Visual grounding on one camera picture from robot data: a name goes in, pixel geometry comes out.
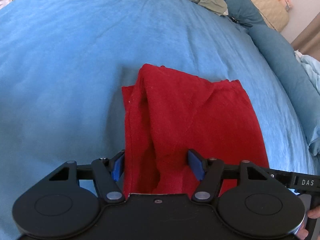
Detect person's right hand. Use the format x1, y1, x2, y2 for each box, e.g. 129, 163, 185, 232
296, 201, 320, 239

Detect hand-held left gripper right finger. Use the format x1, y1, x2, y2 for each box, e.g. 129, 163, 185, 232
187, 149, 273, 204

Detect pink plush toy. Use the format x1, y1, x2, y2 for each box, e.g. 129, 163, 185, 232
280, 0, 293, 12

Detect pale blue blanket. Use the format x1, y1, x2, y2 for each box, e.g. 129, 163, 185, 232
294, 50, 320, 87

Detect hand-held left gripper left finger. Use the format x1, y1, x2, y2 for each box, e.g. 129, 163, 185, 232
47, 149, 126, 204

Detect blue bed sheet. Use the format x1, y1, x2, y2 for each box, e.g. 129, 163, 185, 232
0, 0, 313, 205

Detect dark teal pillow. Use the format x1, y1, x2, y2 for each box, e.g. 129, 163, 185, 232
224, 0, 268, 29

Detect red knit sweater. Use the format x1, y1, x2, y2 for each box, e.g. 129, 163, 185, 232
121, 64, 270, 195

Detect teal duvet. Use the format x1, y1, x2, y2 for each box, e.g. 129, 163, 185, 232
248, 24, 320, 155

